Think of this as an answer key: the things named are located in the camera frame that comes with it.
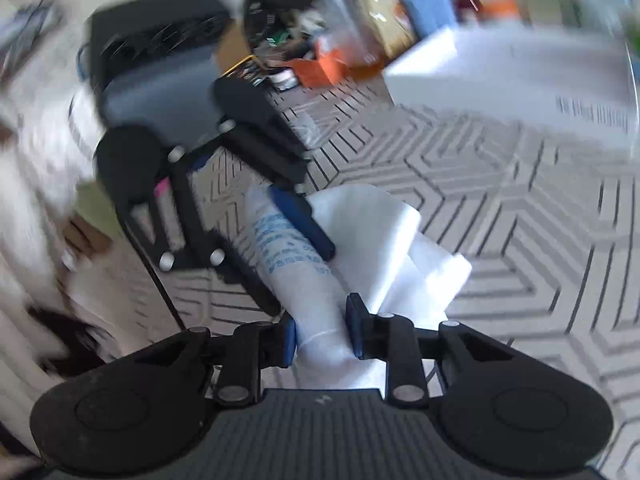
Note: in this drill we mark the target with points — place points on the open cardboard box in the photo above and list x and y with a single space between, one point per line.
235 50

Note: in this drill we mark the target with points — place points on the geometric patterned tablecloth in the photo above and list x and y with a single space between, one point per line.
500 210

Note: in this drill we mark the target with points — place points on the blue box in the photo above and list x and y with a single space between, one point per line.
430 10

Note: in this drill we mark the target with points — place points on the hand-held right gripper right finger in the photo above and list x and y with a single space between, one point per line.
356 330

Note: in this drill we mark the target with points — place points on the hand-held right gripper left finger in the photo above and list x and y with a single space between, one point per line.
290 342

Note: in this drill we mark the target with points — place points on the white shopping bag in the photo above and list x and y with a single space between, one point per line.
320 310

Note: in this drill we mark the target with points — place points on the white flat box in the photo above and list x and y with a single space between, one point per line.
500 75

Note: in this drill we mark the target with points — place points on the white bottle with orange cap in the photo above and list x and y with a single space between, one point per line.
500 7

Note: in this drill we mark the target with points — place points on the orange box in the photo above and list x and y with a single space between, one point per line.
320 67

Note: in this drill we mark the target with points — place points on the black garbage bag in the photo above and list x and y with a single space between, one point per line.
280 5

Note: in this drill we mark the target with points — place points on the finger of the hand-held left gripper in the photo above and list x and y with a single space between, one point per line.
305 220
189 200

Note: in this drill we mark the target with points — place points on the beige snack bag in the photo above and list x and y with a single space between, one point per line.
380 15

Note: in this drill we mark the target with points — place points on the white round jar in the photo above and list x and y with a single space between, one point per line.
284 79

